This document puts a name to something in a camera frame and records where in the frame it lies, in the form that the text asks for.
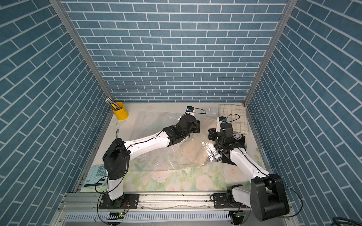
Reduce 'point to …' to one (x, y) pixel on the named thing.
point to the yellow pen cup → (121, 114)
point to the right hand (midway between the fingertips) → (210, 130)
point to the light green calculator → (96, 181)
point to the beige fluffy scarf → (193, 149)
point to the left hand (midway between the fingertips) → (203, 123)
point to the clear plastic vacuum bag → (141, 124)
